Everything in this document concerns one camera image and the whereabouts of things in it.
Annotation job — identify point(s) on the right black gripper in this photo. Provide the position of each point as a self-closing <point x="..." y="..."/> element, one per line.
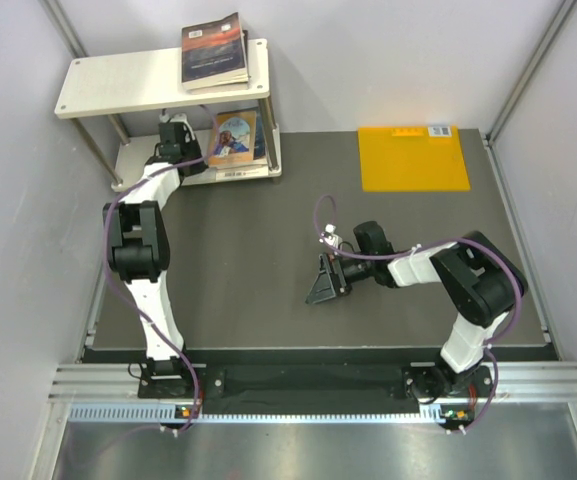
<point x="330" y="282"/>

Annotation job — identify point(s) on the blue hardcover book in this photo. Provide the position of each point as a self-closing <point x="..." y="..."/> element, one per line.
<point x="259" y="151"/>

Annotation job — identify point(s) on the black treehouse paperback book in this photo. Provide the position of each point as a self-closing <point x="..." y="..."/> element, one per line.
<point x="223" y="87"/>

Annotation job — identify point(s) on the white two-tier shelf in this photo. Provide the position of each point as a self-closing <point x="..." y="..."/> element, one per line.
<point x="145" y="81"/>

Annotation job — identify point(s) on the grey slotted cable duct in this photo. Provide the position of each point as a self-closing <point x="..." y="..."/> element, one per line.
<point x="171" y="414"/>

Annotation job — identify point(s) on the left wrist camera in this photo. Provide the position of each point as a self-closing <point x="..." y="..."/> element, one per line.
<point x="166" y="117"/>

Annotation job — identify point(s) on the orange illustrated children's book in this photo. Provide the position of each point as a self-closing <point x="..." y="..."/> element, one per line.
<point x="233" y="140"/>

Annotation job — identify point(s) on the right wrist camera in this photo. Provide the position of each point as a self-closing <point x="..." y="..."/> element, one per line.
<point x="330" y="238"/>

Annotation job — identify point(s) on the white book with coloured stripes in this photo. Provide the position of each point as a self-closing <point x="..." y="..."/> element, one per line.
<point x="237" y="174"/>

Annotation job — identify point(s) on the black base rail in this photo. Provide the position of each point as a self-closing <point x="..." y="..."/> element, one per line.
<point x="310" y="381"/>

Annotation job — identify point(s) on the dark sunset cover book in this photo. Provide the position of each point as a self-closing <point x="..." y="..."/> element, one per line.
<point x="196" y="38"/>

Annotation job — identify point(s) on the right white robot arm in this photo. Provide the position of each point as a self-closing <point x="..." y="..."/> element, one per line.
<point x="482" y="283"/>

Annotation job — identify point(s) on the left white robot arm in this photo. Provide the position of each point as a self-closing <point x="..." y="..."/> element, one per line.
<point x="139" y="252"/>

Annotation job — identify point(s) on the yellow file folder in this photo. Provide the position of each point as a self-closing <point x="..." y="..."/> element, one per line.
<point x="412" y="159"/>

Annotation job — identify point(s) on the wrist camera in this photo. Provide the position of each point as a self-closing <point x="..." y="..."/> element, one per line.
<point x="166" y="117"/>
<point x="330" y="238"/>

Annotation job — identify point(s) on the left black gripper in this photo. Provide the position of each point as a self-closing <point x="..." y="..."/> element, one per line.
<point x="191" y="141"/>

